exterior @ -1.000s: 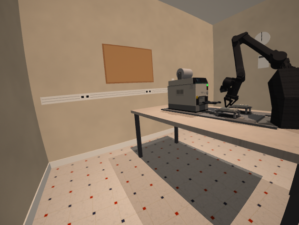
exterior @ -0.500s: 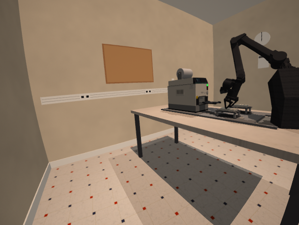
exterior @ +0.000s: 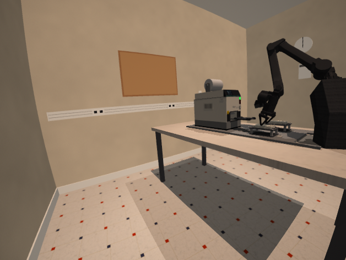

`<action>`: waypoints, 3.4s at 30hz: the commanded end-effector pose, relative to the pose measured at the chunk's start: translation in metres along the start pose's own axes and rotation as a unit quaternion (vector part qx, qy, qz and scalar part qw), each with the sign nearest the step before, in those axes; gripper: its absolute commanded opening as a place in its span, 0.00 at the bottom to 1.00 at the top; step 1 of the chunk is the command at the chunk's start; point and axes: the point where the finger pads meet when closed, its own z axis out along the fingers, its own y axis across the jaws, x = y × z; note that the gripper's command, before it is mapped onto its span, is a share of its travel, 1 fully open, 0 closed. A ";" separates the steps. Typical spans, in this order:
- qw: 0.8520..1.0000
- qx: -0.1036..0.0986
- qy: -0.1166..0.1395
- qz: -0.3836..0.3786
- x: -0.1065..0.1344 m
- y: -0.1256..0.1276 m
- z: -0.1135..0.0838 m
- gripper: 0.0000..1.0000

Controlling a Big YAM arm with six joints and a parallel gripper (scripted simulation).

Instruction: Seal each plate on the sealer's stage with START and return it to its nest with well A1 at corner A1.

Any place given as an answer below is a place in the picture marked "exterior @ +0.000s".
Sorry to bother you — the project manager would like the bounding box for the beige cylinder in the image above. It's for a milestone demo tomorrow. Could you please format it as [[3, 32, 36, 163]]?
[[204, 79, 223, 91]]

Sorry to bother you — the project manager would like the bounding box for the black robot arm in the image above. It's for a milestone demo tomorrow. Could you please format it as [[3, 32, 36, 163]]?
[[254, 38, 342, 111]]

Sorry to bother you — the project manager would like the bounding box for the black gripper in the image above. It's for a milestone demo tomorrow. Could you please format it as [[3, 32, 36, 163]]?
[[259, 104, 276, 126]]

